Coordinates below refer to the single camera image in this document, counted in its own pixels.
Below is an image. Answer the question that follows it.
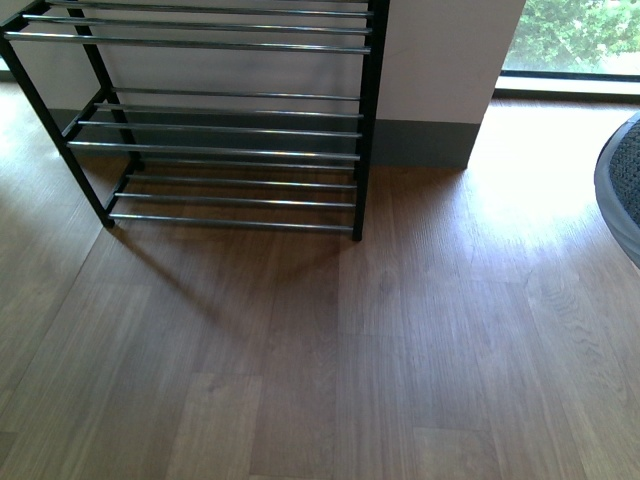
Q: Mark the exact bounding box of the grey knit sneaker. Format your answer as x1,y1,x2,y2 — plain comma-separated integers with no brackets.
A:
594,113,639,267

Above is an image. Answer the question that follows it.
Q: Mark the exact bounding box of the black metal shoe rack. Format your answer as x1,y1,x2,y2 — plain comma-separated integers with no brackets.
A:
1,1,390,240

